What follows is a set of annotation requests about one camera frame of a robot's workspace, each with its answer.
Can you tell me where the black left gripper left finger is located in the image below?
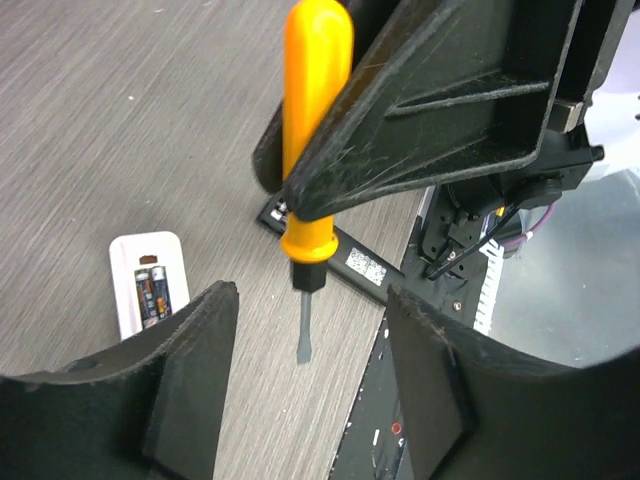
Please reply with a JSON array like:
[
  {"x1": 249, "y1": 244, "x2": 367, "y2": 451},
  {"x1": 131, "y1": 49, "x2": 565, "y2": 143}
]
[{"x1": 1, "y1": 281, "x2": 239, "y2": 479}]

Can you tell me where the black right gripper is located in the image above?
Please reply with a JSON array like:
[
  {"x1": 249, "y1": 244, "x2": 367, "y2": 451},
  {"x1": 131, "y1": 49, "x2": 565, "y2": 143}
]
[{"x1": 284, "y1": 1, "x2": 638, "y2": 221}]

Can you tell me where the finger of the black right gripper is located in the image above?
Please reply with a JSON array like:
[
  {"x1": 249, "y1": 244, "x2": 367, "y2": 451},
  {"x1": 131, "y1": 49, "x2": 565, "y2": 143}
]
[{"x1": 252, "y1": 102, "x2": 289, "y2": 195}]

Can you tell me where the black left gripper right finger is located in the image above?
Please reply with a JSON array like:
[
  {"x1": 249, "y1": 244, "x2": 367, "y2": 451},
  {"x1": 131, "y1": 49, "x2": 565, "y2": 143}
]
[{"x1": 387, "y1": 287, "x2": 639, "y2": 479}]

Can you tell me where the orange handle screwdriver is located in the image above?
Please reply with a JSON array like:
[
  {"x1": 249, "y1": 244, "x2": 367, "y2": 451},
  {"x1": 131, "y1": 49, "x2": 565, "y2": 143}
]
[{"x1": 279, "y1": 0, "x2": 355, "y2": 365}]

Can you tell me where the white remote with black batteries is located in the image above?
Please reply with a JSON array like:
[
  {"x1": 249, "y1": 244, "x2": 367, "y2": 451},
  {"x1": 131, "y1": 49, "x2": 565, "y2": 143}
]
[{"x1": 109, "y1": 231, "x2": 190, "y2": 340}]

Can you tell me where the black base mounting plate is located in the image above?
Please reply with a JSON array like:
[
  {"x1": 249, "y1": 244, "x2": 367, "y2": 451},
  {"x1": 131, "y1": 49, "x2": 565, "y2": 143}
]
[{"x1": 327, "y1": 184, "x2": 506, "y2": 480}]

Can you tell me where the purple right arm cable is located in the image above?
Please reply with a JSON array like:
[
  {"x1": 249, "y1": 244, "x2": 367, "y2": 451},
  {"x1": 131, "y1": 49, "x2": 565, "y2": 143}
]
[{"x1": 509, "y1": 202, "x2": 559, "y2": 249}]

